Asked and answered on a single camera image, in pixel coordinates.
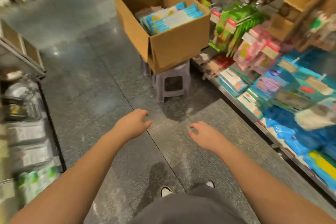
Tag person's left hand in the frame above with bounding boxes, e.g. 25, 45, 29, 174
111, 108, 153, 142

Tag teal cloth packets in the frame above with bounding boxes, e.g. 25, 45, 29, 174
218, 50, 336, 122

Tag person's right forearm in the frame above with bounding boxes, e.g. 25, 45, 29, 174
215, 140, 336, 224

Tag shelf with packaged goods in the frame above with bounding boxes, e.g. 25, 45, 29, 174
0, 19, 66, 217

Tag pink goods pile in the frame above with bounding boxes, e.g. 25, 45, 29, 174
233, 27, 281, 72

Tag hanging green packets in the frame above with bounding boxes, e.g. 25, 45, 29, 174
210, 5, 266, 56

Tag person's right hand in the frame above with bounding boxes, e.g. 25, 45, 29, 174
188, 121, 232, 154

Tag brown cardboard box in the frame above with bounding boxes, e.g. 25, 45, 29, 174
114, 0, 212, 75

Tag colourful sponge packets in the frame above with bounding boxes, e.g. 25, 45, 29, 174
138, 2, 204, 35

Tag blue glove packets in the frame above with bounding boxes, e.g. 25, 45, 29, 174
262, 106, 336, 156

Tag yellow green sponge packets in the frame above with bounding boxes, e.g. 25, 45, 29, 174
310, 150, 336, 190

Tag grey plastic stool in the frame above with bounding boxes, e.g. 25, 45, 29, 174
152, 61, 191, 102

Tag person's grey trousers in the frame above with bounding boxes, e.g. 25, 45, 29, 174
131, 184, 247, 224

